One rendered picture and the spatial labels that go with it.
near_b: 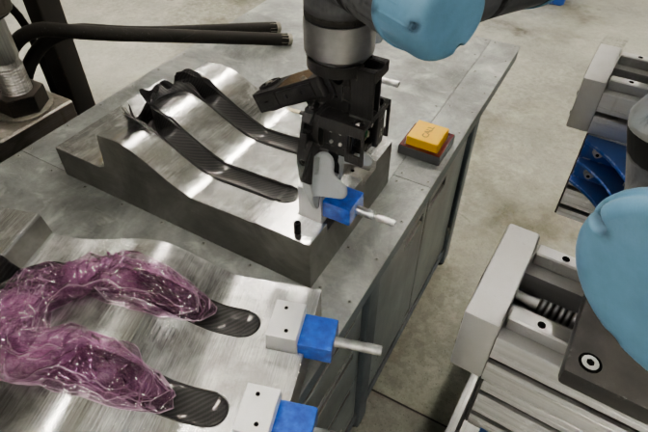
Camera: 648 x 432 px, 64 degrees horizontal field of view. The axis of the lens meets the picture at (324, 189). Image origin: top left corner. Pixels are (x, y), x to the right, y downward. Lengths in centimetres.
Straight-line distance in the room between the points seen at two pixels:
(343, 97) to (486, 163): 176
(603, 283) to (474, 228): 172
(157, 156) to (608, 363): 62
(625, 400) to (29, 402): 53
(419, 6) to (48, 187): 76
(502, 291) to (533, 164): 186
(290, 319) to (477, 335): 22
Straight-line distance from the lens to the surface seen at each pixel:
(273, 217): 72
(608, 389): 45
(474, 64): 130
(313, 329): 63
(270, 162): 82
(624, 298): 29
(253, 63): 126
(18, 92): 123
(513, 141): 248
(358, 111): 58
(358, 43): 53
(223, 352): 64
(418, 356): 164
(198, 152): 84
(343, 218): 69
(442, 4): 41
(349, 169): 83
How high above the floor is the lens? 140
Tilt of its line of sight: 42 degrees down
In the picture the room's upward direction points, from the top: straight up
